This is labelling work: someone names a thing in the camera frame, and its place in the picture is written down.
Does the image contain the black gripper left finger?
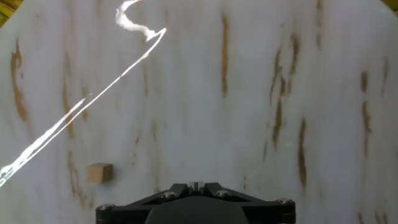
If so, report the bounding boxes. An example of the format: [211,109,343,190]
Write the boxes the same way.
[95,182,197,224]

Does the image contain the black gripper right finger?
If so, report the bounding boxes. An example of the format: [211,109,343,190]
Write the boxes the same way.
[197,182,295,224]

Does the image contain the small wooden cube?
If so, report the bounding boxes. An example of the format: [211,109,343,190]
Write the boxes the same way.
[86,162,114,184]

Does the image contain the white marble pattern sheet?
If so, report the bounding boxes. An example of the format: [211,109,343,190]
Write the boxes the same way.
[0,0,398,224]

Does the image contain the yellow green painted mat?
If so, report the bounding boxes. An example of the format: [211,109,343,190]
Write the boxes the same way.
[0,0,24,29]

